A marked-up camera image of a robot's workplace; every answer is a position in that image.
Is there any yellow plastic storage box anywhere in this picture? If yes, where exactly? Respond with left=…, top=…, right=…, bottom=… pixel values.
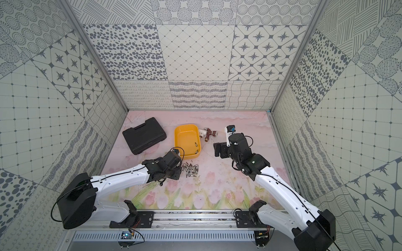
left=174, top=124, right=202, bottom=160

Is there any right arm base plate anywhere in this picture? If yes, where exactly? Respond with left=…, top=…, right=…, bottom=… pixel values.
left=233, top=209, right=272, bottom=229

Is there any aluminium rail frame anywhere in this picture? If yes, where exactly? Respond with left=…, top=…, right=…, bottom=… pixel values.
left=64, top=209, right=318, bottom=232

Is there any white slotted cable duct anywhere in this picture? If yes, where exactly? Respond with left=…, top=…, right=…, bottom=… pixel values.
left=73, top=230, right=254, bottom=242

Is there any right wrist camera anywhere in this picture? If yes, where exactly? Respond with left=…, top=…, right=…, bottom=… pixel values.
left=225, top=125, right=236, bottom=147

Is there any black plastic tool case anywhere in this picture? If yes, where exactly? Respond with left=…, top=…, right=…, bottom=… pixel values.
left=122, top=117, right=167, bottom=155

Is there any red and white valve fitting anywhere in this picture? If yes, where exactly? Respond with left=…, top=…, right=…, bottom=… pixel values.
left=198, top=128, right=218, bottom=142

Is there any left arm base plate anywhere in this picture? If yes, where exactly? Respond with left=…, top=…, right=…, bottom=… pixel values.
left=109, top=211, right=155, bottom=229

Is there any pile of silver bits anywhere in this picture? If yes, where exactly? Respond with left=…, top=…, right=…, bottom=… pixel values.
left=182, top=163, right=200, bottom=177

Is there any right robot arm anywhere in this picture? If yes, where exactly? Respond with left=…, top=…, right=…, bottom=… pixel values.
left=214, top=125, right=336, bottom=251

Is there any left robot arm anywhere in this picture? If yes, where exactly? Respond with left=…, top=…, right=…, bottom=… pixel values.
left=53, top=147, right=184, bottom=230

